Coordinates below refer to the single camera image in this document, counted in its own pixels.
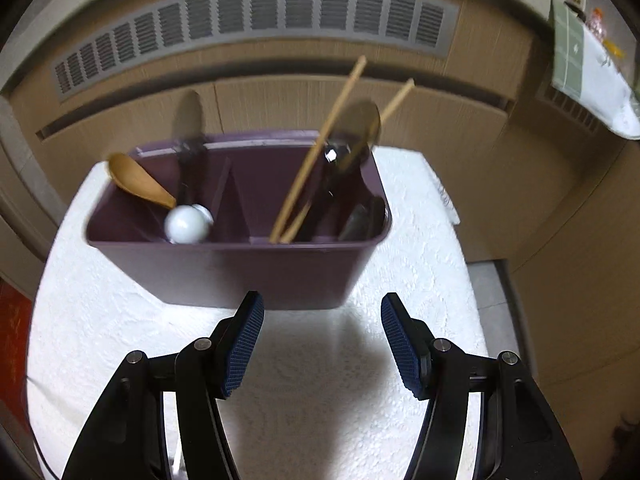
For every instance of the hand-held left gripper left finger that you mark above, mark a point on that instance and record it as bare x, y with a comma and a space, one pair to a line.
242, 350

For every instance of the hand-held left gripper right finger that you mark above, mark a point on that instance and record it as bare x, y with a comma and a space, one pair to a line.
402, 350

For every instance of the purple plastic utensil holder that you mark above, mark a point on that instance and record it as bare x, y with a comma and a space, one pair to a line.
225, 275

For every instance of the wooden spoon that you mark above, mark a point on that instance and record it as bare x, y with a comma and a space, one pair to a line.
127, 172

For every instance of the wooden chopstick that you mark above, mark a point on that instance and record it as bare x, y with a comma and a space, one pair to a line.
340, 105
397, 99

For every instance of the white round-ended utensil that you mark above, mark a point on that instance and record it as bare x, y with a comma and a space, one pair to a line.
187, 222

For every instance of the wooden kitchen cabinet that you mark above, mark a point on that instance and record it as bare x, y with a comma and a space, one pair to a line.
500, 185

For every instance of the small grey vent grille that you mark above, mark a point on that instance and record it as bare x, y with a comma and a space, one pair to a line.
570, 107

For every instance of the green and white cloth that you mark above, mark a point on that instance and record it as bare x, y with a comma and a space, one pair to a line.
585, 75

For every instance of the red-capped plastic bottle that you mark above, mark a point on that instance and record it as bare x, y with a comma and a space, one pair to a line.
596, 20

